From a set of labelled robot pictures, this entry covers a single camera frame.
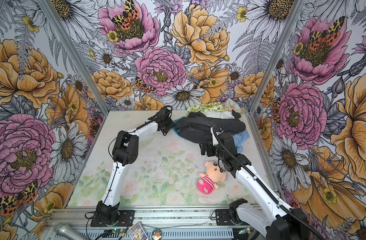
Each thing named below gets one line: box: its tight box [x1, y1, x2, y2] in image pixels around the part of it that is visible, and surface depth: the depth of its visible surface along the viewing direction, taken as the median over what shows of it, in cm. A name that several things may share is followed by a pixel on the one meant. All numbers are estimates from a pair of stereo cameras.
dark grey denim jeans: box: [175, 111, 246, 144], surface depth 103 cm
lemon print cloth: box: [186, 101, 229, 118], surface depth 113 cm
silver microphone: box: [53, 222, 83, 240], surface depth 70 cm
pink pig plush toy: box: [197, 161, 227, 195], surface depth 83 cm
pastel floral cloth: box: [224, 98, 246, 114], surface depth 120 cm
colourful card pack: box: [127, 221, 149, 240], surface depth 70 cm
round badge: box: [151, 228, 163, 240], surface depth 71 cm
